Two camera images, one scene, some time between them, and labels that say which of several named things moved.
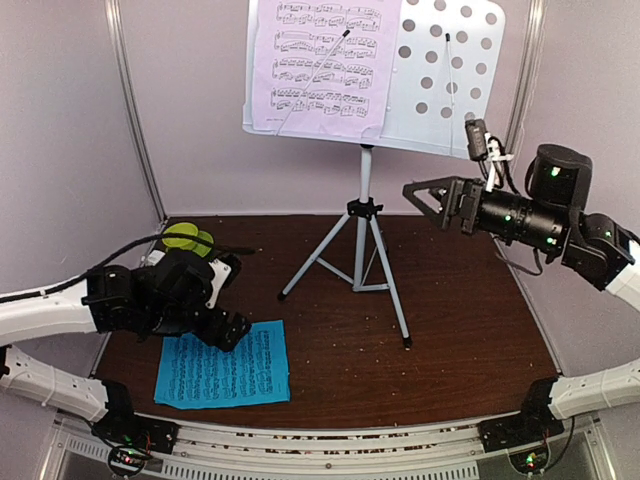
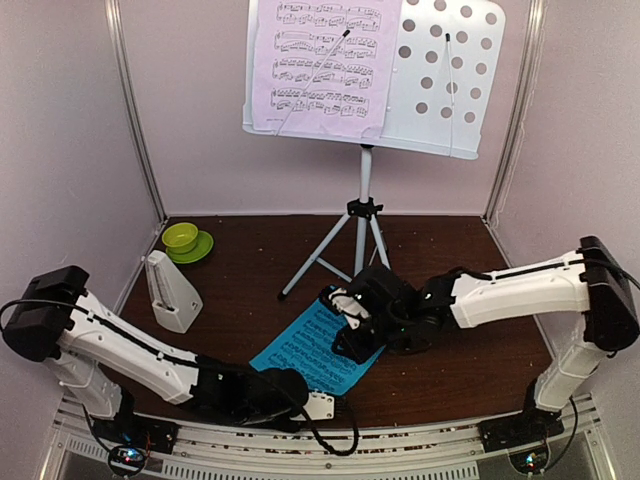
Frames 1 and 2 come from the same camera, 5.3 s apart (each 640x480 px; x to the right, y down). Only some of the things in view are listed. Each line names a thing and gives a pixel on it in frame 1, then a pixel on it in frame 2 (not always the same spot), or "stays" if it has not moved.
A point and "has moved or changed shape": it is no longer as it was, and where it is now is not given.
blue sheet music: [196, 375] has moved or changed shape
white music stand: [450, 65] stays
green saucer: [202, 250] stays
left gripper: [231, 334] → [290, 429]
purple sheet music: [322, 67] stays
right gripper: [456, 188] → [357, 352]
